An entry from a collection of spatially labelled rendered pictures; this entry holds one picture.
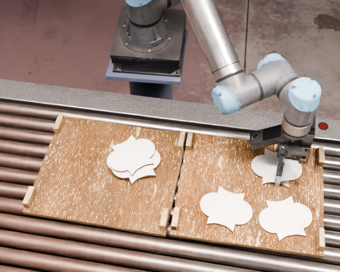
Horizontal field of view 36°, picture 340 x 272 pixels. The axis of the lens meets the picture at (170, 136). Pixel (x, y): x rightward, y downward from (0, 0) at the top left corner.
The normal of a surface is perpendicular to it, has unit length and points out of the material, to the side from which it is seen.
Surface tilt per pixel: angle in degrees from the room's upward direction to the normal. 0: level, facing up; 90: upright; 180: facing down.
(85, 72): 0
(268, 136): 32
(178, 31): 4
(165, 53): 4
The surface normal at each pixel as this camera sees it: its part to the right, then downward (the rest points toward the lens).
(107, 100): -0.03, -0.60
